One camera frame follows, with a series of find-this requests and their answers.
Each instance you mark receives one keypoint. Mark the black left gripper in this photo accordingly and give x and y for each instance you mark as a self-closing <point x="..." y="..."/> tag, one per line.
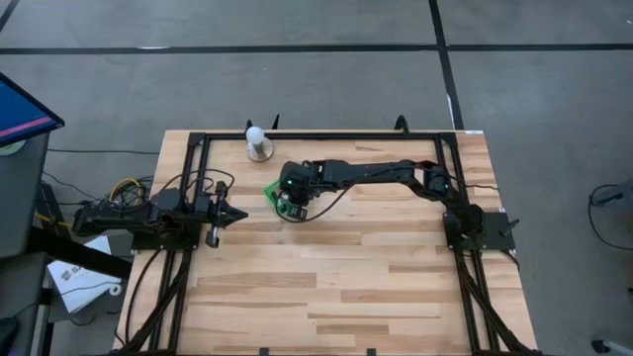
<point x="212" y="211"/>

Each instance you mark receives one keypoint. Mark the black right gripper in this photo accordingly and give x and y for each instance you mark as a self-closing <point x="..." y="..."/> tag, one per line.
<point x="297" y="180"/>

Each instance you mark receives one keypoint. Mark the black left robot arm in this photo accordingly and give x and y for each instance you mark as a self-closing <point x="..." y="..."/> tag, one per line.
<point x="114" y="220"/>

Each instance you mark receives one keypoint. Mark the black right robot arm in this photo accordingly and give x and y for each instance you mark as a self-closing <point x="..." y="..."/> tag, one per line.
<point x="376" y="173"/>

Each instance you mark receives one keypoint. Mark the green plastic basket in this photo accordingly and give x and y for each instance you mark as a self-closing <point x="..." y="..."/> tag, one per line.
<point x="271" y="190"/>

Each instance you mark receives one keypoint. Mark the round bulb stand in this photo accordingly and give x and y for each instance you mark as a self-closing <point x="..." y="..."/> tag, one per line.
<point x="259" y="152"/>

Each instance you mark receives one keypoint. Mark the white light bulb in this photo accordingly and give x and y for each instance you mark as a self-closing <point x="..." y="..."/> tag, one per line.
<point x="254" y="134"/>

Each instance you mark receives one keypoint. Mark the black table clamp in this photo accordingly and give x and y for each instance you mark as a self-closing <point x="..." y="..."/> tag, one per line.
<point x="401" y="123"/>
<point x="275" y="121"/>
<point x="248" y="125"/>

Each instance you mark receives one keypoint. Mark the white tape roll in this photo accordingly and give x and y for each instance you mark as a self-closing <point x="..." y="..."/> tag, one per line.
<point x="116" y="290"/>

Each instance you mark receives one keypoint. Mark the black stand beam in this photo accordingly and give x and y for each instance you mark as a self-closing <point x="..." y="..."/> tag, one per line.
<point x="74" y="253"/>

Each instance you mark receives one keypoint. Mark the white printed paper sheet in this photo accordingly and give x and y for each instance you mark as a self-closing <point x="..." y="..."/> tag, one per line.
<point x="74" y="282"/>

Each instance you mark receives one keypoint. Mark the pale green disc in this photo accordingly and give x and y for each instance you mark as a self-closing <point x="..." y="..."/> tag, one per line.
<point x="9" y="147"/>

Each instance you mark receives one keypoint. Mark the blue computer screen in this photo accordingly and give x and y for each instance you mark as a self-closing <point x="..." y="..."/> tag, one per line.
<point x="20" y="114"/>

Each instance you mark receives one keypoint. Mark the grey caster leg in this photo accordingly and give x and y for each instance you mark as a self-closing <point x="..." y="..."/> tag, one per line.
<point x="601" y="346"/>

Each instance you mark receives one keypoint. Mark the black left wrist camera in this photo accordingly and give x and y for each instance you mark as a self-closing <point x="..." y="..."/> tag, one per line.
<point x="213" y="239"/>

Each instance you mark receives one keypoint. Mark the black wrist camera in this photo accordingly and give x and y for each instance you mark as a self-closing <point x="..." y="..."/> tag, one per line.
<point x="297" y="212"/>
<point x="213" y="239"/>

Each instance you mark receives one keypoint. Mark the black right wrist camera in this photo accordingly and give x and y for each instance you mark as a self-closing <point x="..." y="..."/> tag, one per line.
<point x="297" y="212"/>

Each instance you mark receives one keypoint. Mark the black metal table frame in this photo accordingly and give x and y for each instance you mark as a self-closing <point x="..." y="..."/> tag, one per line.
<point x="321" y="135"/>

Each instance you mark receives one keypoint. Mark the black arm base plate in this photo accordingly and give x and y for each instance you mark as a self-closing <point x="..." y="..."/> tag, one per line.
<point x="163" y="243"/>
<point x="494" y="237"/>

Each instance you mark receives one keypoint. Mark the black edge bracket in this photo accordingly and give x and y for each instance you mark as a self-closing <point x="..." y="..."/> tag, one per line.
<point x="264" y="352"/>
<point x="371" y="352"/>

